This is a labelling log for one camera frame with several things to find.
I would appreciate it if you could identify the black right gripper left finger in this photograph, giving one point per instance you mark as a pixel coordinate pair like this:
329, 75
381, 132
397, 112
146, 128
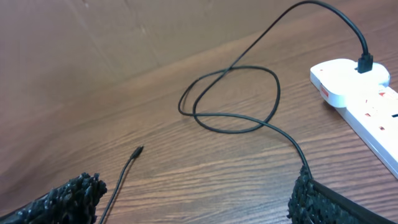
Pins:
73, 203

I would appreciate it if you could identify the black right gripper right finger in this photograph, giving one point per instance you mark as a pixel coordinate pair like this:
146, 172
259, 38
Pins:
313, 203

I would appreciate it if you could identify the white USB charger plug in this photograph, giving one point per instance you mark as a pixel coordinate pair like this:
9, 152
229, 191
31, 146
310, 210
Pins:
340, 83

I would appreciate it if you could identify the white power strip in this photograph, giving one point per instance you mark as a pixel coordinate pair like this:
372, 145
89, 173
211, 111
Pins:
374, 119

